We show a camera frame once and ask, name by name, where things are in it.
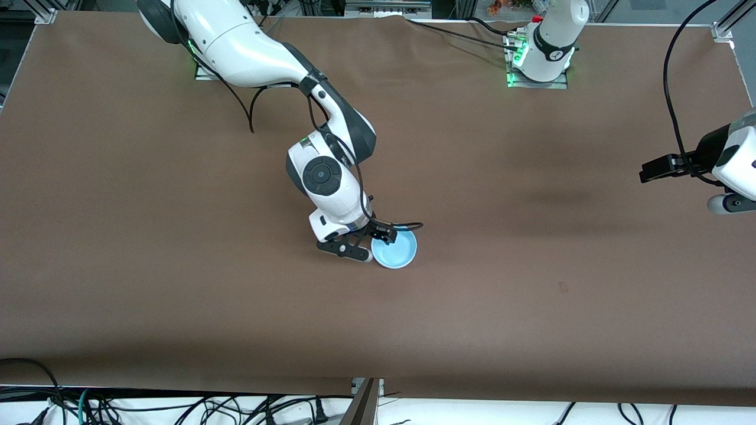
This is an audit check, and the brown table cover sheet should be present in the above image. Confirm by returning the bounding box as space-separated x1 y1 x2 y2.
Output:
0 11 756 408

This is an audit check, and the grey metal rail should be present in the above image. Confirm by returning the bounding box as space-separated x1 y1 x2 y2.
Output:
345 0 433 18

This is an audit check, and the thick black looped cable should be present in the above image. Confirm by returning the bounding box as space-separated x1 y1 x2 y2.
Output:
0 357 67 425

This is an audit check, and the long black table cable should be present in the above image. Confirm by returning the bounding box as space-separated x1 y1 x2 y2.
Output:
405 17 523 51

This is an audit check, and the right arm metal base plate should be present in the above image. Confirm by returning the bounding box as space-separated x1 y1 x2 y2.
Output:
194 58 225 81

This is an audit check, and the short black table cable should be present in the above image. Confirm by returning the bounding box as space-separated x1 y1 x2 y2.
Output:
470 16 512 38

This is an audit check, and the grey slanted beam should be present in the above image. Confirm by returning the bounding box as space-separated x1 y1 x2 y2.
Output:
341 378 385 425

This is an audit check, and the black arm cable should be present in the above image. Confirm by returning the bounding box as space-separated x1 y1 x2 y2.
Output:
170 22 424 238
662 0 725 185

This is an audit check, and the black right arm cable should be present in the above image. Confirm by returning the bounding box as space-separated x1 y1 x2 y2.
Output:
170 22 424 238

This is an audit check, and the aluminium frame profile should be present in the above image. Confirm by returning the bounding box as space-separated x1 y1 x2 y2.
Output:
31 0 58 25
711 0 756 43

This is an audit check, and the light blue bowl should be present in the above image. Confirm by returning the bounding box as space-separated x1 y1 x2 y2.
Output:
370 228 418 270

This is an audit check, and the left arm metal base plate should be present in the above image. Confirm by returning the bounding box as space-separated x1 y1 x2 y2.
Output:
504 28 570 90

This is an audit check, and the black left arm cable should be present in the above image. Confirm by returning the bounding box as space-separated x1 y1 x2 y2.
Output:
662 0 725 185

